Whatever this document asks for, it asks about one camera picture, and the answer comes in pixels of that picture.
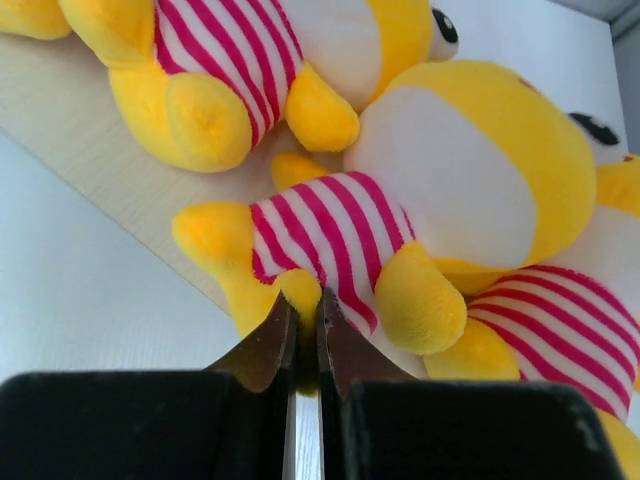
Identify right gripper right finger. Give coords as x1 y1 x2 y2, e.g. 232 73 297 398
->
317 290 623 479

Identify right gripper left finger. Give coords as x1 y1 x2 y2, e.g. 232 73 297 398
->
1 298 297 479

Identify yellow plush sideways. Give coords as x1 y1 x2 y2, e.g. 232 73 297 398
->
172 60 621 379

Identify yellow plush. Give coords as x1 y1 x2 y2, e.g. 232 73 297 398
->
61 0 460 173
423 154 639 479
1 0 71 40

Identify yellow plush front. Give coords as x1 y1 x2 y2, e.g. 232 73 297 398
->
1 0 71 40

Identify white two-tier shelf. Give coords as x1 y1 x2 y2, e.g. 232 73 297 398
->
0 0 626 381

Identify yellow plush under shelf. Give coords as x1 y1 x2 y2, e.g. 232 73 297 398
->
423 154 639 479

